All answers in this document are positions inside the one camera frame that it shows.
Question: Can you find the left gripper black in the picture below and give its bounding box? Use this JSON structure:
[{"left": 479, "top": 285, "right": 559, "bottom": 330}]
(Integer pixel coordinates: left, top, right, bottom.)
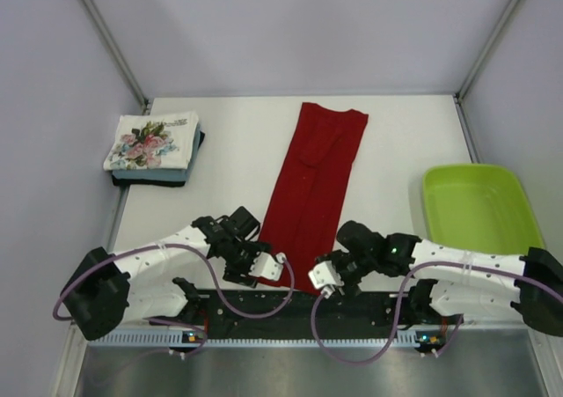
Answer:
[{"left": 223, "top": 238, "right": 272, "bottom": 288}]

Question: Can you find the red t shirt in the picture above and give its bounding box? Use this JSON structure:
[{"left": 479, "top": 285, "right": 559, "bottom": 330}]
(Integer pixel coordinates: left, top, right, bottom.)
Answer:
[{"left": 259, "top": 102, "right": 369, "bottom": 294}]

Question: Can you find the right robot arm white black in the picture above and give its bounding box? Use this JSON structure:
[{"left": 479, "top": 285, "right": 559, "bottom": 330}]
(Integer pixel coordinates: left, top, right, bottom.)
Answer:
[{"left": 320, "top": 221, "right": 562, "bottom": 336}]

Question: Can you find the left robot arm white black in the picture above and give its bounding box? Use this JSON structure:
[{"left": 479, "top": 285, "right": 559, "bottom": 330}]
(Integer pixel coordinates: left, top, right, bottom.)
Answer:
[{"left": 61, "top": 207, "right": 283, "bottom": 341}]

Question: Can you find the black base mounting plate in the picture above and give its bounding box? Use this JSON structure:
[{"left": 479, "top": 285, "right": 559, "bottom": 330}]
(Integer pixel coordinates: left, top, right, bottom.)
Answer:
[{"left": 170, "top": 290, "right": 397, "bottom": 339}]

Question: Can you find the white floral folded t shirt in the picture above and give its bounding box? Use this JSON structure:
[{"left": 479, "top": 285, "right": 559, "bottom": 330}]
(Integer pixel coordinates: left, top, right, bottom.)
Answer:
[{"left": 103, "top": 111, "right": 199, "bottom": 171}]

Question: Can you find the green plastic bin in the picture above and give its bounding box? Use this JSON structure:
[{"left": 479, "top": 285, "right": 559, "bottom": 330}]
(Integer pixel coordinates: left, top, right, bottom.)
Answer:
[{"left": 421, "top": 164, "right": 545, "bottom": 254}]

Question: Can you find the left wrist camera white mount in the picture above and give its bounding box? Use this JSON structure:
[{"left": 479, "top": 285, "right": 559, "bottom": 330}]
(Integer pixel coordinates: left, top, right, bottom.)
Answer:
[{"left": 250, "top": 253, "right": 286, "bottom": 282}]

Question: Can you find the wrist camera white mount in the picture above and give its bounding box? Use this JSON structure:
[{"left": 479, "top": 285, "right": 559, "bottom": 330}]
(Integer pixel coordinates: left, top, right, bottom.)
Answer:
[
  {"left": 250, "top": 253, "right": 286, "bottom": 282},
  {"left": 308, "top": 261, "right": 344, "bottom": 299}
]

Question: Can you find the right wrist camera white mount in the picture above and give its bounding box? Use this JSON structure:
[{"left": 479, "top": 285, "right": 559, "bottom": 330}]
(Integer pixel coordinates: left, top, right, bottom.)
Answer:
[{"left": 308, "top": 261, "right": 344, "bottom": 299}]

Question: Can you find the white slotted cable duct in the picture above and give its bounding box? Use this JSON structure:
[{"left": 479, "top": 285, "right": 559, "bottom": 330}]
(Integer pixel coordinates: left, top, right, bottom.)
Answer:
[{"left": 88, "top": 328, "right": 430, "bottom": 349}]

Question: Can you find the left corner aluminium post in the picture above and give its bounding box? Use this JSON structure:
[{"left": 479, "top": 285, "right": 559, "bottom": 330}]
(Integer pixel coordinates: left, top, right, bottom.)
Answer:
[{"left": 78, "top": 0, "right": 149, "bottom": 108}]

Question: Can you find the corner aluminium post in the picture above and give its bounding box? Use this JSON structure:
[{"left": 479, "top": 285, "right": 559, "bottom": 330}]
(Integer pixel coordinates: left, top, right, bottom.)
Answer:
[
  {"left": 456, "top": 0, "right": 525, "bottom": 104},
  {"left": 78, "top": 0, "right": 149, "bottom": 108}
]

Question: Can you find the right corner aluminium post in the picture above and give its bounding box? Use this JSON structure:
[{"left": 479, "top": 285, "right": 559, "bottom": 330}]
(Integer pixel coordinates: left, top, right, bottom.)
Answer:
[{"left": 456, "top": 0, "right": 525, "bottom": 104}]

